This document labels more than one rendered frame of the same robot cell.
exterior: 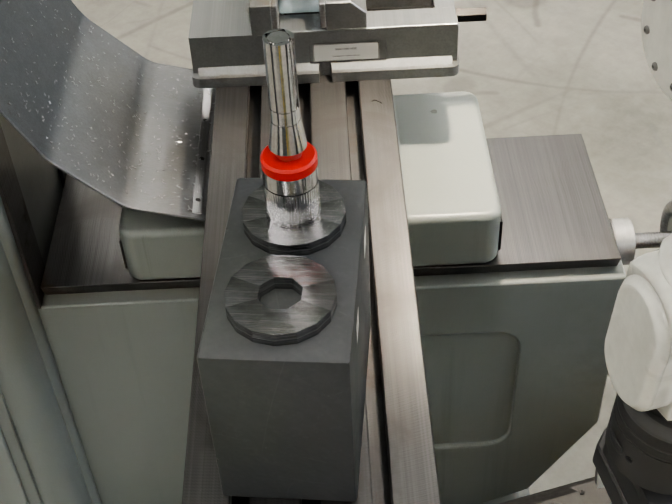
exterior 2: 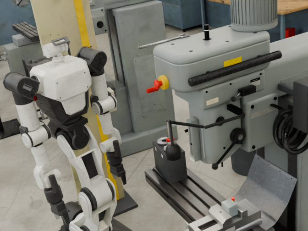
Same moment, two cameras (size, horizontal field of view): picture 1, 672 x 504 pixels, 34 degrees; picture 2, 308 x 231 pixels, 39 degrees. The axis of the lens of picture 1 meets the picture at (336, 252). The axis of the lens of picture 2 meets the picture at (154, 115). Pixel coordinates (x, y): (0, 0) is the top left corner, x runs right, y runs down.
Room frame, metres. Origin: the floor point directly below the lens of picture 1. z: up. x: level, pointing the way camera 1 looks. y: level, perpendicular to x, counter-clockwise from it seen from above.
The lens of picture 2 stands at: (2.70, -0.97, 2.41)
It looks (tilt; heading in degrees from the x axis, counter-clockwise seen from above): 25 degrees down; 155
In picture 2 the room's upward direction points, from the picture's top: 8 degrees counter-clockwise
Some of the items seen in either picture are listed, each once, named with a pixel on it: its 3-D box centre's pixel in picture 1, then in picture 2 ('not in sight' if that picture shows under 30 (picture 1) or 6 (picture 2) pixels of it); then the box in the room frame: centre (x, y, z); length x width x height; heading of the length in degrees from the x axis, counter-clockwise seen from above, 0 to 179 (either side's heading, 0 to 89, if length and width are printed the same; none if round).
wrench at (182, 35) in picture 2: not in sight; (162, 41); (1.06, -0.12, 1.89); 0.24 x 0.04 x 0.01; 90
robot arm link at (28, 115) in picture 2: not in sight; (31, 122); (0.61, -0.68, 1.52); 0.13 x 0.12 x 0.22; 106
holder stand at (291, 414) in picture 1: (295, 331); (169, 158); (0.66, 0.04, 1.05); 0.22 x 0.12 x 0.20; 173
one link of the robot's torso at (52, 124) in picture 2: not in sight; (66, 129); (0.48, -0.48, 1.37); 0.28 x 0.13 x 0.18; 14
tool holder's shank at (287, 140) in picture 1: (283, 98); (168, 129); (0.71, 0.03, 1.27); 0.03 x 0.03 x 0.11
